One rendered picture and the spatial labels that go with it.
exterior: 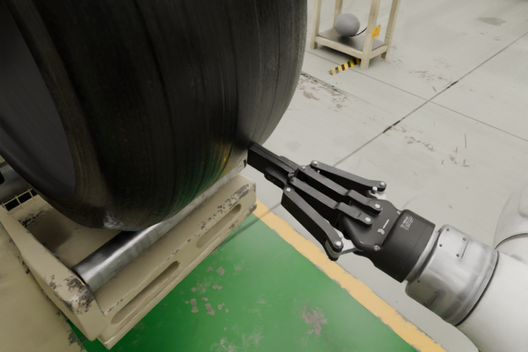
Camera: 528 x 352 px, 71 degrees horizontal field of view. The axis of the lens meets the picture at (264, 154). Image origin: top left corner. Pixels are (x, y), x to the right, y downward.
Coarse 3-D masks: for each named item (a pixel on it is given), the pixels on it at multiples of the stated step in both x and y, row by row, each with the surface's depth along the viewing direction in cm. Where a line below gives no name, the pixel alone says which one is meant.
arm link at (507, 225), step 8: (512, 192) 50; (520, 192) 47; (512, 200) 47; (520, 200) 45; (504, 208) 48; (512, 208) 46; (520, 208) 44; (504, 216) 46; (512, 216) 44; (520, 216) 43; (504, 224) 45; (512, 224) 43; (520, 224) 42; (496, 232) 46; (504, 232) 44; (512, 232) 42; (520, 232) 41; (496, 240) 45
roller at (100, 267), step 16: (224, 176) 67; (208, 192) 64; (192, 208) 62; (160, 224) 58; (176, 224) 61; (112, 240) 54; (128, 240) 54; (144, 240) 56; (96, 256) 52; (112, 256) 52; (128, 256) 54; (80, 272) 50; (96, 272) 51; (112, 272) 52; (96, 288) 51
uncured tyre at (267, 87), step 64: (0, 0) 67; (64, 0) 25; (128, 0) 26; (192, 0) 29; (256, 0) 35; (0, 64) 68; (64, 64) 28; (128, 64) 28; (192, 64) 31; (256, 64) 38; (0, 128) 60; (64, 128) 33; (128, 128) 31; (192, 128) 34; (256, 128) 45; (64, 192) 51; (128, 192) 37; (192, 192) 42
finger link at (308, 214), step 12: (288, 192) 44; (288, 204) 44; (300, 204) 43; (300, 216) 43; (312, 216) 41; (312, 228) 42; (324, 228) 40; (324, 240) 41; (336, 240) 39; (336, 252) 39
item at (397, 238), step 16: (384, 208) 43; (352, 224) 41; (384, 224) 42; (400, 224) 39; (416, 224) 39; (432, 224) 40; (352, 240) 40; (368, 240) 40; (384, 240) 40; (400, 240) 38; (416, 240) 38; (368, 256) 40; (384, 256) 39; (400, 256) 38; (416, 256) 37; (384, 272) 40; (400, 272) 38
